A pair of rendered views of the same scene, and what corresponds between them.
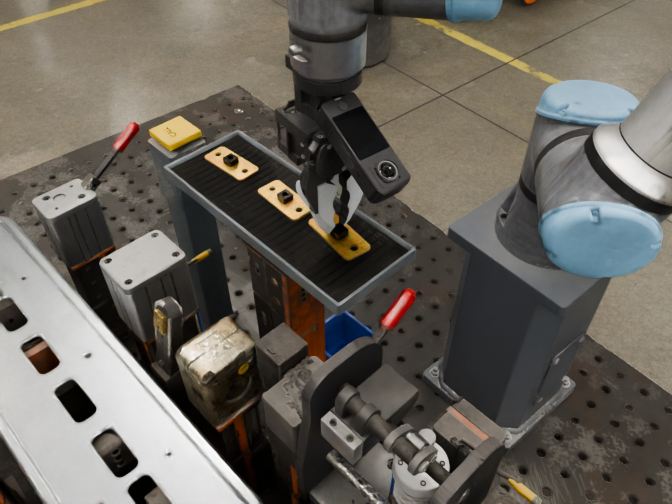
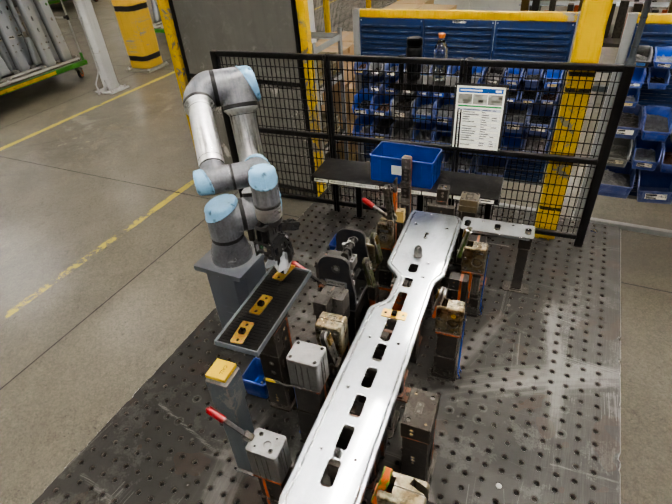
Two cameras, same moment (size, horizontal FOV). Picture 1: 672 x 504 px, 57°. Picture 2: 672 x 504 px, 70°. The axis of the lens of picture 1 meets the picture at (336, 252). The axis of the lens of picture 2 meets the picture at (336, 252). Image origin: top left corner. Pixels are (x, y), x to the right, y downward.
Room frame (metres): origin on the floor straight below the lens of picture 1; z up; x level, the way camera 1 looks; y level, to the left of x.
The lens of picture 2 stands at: (0.85, 1.16, 2.14)
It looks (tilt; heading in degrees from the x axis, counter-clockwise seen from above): 36 degrees down; 248
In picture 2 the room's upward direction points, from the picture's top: 5 degrees counter-clockwise
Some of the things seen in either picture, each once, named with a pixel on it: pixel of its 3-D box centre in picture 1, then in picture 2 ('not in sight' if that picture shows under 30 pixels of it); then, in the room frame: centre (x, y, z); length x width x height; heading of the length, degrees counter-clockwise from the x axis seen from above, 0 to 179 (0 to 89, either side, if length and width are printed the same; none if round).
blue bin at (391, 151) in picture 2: not in sight; (405, 164); (-0.27, -0.61, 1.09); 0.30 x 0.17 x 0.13; 130
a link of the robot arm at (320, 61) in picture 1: (325, 48); (269, 211); (0.57, 0.01, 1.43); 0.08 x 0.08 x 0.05
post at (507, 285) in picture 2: not in sight; (520, 261); (-0.46, 0.00, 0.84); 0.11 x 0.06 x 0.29; 134
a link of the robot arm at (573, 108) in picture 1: (579, 139); (225, 216); (0.65, -0.31, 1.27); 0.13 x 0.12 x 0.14; 171
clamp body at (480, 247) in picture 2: not in sight; (471, 280); (-0.19, 0.02, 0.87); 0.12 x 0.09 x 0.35; 134
